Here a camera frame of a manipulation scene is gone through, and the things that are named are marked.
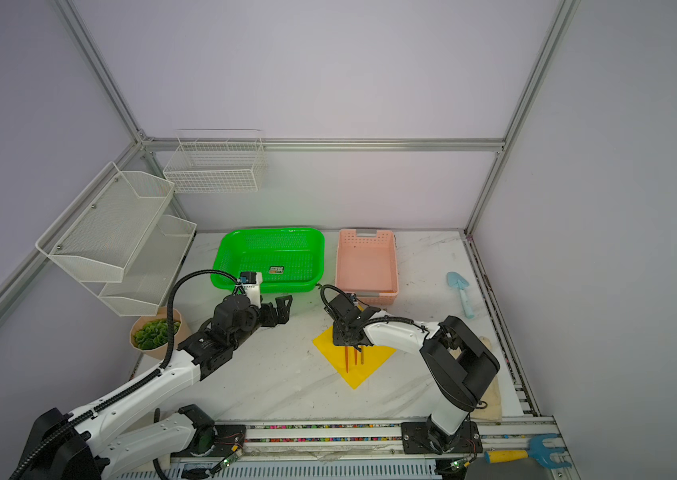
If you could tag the beige work glove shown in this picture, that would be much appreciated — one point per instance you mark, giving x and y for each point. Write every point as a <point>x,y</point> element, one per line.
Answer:
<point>491,406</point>

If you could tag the potted green succulent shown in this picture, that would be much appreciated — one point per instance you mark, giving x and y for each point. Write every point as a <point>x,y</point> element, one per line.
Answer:
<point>149,334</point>

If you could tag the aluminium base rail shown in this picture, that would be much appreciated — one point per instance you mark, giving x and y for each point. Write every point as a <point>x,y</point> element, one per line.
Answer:
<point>365,449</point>

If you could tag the pink plastic basket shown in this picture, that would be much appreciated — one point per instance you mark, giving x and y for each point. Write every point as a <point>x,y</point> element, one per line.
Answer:
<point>366,265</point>

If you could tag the blue yellow hand rake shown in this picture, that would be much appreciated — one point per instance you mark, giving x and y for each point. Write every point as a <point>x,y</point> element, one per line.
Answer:
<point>536,450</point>

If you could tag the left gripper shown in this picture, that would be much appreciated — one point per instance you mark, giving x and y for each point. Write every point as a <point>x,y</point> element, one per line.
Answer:
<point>282,312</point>

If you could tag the white mesh two-tier shelf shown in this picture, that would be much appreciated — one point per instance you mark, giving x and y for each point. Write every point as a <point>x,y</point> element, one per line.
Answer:
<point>120,241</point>

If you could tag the yellow paper napkin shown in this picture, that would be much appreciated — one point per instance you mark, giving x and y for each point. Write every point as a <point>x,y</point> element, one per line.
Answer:
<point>354,366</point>

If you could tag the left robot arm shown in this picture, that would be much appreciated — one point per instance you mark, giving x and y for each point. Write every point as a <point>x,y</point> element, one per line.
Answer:
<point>95,441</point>

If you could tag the green plastic basket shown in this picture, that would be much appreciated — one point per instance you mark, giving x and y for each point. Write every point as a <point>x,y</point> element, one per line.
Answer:
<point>291,260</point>

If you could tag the white wire basket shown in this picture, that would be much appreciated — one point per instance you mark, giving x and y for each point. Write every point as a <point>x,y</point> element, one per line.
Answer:
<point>217,161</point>

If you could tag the light blue garden trowel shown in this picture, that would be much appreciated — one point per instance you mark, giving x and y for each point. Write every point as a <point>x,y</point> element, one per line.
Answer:
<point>460,285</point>

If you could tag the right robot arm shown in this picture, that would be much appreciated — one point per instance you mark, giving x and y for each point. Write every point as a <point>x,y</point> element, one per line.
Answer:
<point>461,365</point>

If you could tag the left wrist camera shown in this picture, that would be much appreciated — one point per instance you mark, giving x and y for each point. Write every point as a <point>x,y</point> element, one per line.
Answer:
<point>250,283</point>

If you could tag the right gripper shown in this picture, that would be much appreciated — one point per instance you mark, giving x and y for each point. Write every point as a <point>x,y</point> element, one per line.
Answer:
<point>335,336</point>

